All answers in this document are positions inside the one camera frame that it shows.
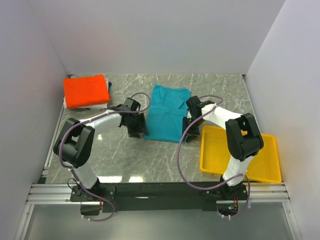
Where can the aluminium frame rail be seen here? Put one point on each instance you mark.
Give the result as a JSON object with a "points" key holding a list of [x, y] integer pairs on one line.
{"points": [[59, 194]]}

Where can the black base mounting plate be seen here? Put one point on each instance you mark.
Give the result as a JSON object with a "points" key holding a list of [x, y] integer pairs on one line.
{"points": [[143, 196]]}

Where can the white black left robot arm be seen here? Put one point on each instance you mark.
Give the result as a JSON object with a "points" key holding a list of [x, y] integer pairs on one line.
{"points": [[74, 143]]}

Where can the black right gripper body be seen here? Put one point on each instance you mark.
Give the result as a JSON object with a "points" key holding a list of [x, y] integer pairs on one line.
{"points": [[196, 127]]}

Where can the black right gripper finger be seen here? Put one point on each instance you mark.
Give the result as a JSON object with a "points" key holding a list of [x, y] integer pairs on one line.
{"points": [[185, 123], [191, 135]]}

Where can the folded orange t shirt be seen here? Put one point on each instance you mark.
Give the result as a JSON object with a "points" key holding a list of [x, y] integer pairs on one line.
{"points": [[85, 91]]}

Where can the folded navy t shirt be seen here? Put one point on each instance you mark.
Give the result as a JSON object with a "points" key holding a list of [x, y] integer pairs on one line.
{"points": [[109, 84]]}

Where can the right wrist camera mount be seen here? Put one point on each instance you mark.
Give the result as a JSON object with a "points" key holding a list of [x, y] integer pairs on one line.
{"points": [[208, 107]]}

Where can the folded white t shirt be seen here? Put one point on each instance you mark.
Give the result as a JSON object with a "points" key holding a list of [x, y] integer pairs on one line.
{"points": [[88, 107]]}

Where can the teal t shirt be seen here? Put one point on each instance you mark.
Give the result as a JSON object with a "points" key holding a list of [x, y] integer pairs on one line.
{"points": [[165, 115]]}

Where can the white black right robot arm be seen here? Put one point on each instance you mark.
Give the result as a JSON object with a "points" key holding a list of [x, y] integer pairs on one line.
{"points": [[243, 136]]}

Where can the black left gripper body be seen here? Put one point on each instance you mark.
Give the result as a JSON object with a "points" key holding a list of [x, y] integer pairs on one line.
{"points": [[135, 121]]}

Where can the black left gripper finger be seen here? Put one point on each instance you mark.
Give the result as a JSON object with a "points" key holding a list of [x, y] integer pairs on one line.
{"points": [[143, 125], [134, 132]]}

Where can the yellow plastic tray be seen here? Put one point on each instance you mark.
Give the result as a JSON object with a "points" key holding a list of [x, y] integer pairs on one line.
{"points": [[215, 156]]}

